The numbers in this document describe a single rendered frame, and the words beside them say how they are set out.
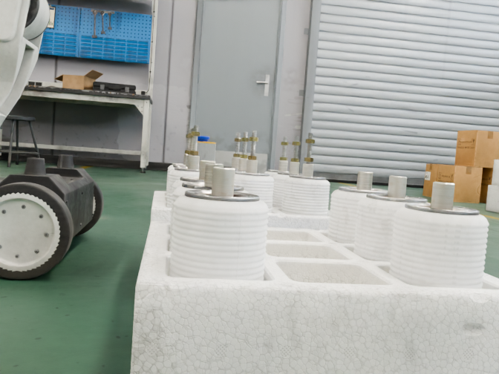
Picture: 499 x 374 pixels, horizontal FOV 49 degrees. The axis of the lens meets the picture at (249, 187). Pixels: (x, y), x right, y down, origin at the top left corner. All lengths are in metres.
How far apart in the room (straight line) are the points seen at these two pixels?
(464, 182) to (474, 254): 4.21
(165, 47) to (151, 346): 5.88
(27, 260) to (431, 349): 0.88
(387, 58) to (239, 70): 1.74
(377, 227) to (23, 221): 0.77
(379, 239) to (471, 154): 4.21
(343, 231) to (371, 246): 0.12
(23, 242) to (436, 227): 0.87
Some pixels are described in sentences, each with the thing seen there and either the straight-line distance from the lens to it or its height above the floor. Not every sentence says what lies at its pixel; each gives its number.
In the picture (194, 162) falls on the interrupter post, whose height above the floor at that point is 0.27.
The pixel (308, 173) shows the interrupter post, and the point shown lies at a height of 0.26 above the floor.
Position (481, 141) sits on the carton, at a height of 0.51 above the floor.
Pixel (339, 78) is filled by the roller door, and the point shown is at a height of 1.20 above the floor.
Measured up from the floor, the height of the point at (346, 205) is 0.23.
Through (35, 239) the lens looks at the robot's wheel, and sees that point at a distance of 1.21.
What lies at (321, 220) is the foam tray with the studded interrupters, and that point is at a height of 0.18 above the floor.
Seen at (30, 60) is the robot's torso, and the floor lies 0.49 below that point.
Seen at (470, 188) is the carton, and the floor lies 0.12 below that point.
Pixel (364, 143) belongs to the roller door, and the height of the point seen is 0.47.
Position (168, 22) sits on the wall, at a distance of 6.36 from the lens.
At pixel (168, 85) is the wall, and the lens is 6.25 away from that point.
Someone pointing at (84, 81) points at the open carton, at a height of 0.86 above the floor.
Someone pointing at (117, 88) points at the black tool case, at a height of 0.81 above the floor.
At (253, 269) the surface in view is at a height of 0.19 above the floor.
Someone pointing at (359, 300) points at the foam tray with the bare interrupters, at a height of 0.17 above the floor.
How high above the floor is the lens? 0.30
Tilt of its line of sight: 4 degrees down
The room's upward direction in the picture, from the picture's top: 4 degrees clockwise
